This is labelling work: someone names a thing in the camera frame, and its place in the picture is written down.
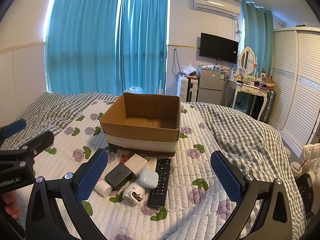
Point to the white floral quilt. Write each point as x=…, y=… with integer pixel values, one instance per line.
x=192, y=215

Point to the black wall television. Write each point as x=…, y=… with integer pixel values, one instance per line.
x=217, y=47

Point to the oval white mirror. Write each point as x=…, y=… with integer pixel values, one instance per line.
x=247, y=60

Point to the plastic bag on suitcase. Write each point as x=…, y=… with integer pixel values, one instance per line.
x=190, y=70

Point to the teal curtain beside wardrobe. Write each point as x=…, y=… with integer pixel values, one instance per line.
x=257, y=42

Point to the white earbuds case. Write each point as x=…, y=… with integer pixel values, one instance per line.
x=148, y=178

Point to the red patterned small box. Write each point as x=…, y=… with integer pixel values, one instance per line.
x=124, y=159

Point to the white dressing table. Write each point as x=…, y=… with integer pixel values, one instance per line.
x=246, y=90

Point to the black charger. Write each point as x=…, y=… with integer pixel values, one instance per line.
x=117, y=176

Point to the white air conditioner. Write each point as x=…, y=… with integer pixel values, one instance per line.
x=216, y=5

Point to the wide teal curtain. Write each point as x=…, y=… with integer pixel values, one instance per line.
x=80, y=42

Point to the white plug adapter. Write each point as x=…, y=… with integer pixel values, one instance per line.
x=133, y=194

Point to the cardboard box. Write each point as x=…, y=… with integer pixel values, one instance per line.
x=140, y=135

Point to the white small bottle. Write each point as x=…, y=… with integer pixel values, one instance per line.
x=103, y=189

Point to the clear plastic bag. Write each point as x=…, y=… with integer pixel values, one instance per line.
x=136, y=90

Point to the white suitcase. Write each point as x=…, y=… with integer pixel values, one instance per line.
x=186, y=88

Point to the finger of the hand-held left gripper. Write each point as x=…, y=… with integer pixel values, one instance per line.
x=42, y=139
x=15, y=127

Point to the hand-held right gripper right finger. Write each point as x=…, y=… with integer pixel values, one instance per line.
x=225, y=178

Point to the cup with red straw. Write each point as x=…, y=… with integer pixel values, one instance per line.
x=296, y=170

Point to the white power adapter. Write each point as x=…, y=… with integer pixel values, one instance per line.
x=137, y=164

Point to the blue basket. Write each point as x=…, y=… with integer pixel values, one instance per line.
x=241, y=106

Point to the black remote control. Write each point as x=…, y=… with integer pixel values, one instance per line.
x=160, y=183

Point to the narrow teal curtain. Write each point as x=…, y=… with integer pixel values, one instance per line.
x=142, y=45

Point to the silver small fridge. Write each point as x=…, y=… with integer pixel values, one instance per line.
x=211, y=87

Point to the person's left hand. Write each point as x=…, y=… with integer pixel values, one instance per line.
x=10, y=203

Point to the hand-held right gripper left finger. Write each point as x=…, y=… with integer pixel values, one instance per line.
x=92, y=178

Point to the silver suitcase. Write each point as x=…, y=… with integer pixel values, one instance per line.
x=268, y=105

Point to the white padded jacket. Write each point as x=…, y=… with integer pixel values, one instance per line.
x=312, y=155

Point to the white louvered wardrobe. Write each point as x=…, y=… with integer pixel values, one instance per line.
x=295, y=85

